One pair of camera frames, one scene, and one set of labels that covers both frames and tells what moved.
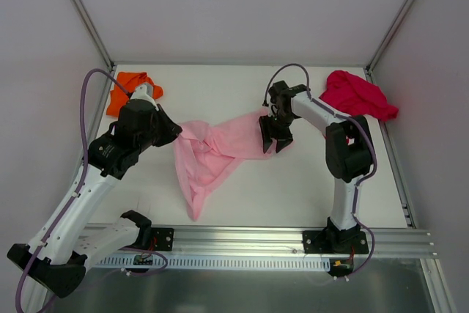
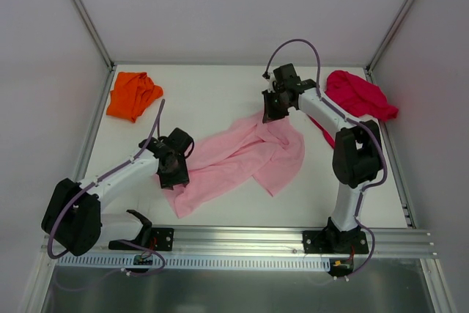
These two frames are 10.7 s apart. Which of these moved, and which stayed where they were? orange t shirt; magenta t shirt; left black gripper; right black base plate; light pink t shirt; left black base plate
Moved: left black gripper; light pink t shirt
Stayed: right black base plate; orange t shirt; left black base plate; magenta t shirt
